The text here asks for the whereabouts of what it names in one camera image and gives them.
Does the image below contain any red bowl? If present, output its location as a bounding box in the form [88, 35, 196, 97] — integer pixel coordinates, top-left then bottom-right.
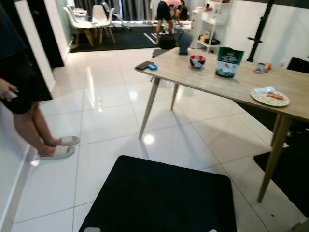
[189, 55, 206, 69]

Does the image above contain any person in black skirt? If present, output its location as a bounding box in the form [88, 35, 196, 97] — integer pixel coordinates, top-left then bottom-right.
[0, 7, 80, 160]

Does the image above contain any beige slipper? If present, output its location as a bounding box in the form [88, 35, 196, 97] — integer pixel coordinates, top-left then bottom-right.
[40, 145, 76, 160]
[58, 136, 80, 147]

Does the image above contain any white chair with wooden legs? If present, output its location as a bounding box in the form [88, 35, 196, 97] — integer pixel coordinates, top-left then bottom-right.
[63, 6, 93, 47]
[89, 5, 115, 44]

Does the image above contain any black rug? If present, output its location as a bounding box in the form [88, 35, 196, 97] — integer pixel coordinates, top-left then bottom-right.
[70, 25, 179, 53]

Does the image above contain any black phone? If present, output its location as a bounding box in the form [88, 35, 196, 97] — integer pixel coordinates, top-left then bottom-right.
[135, 61, 154, 71]

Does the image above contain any black bag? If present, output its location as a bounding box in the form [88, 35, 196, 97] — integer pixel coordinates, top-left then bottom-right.
[157, 34, 177, 50]

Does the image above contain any person in black shorts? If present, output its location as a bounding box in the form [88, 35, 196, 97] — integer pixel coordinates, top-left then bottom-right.
[154, 0, 174, 40]

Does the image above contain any person in dark top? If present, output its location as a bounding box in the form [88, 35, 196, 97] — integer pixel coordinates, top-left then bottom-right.
[176, 0, 189, 21]

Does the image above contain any light wooden table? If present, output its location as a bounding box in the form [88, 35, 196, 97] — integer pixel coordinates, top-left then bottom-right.
[138, 47, 309, 203]

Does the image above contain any white shelf unit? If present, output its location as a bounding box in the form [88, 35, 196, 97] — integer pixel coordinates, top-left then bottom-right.
[188, 0, 230, 53]

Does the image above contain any green standing pouch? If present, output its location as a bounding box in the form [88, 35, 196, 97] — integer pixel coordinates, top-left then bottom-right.
[215, 46, 245, 79]

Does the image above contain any white packet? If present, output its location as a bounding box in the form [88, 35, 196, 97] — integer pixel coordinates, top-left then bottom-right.
[253, 86, 276, 95]

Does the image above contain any small can with orange item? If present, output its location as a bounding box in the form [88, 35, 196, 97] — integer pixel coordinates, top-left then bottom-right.
[253, 62, 272, 74]

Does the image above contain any patterned round plate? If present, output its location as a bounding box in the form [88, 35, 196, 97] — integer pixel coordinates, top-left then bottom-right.
[250, 88, 291, 108]

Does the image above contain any black stand pole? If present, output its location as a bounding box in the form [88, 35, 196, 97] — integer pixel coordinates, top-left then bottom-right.
[246, 0, 274, 63]

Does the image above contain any orange packet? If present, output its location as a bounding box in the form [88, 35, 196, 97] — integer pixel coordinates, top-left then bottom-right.
[267, 92, 284, 101]

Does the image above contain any black foam floor mat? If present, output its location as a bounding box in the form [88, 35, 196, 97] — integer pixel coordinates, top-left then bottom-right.
[237, 101, 309, 218]

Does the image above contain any black box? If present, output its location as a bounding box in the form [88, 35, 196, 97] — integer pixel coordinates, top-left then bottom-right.
[286, 57, 309, 75]

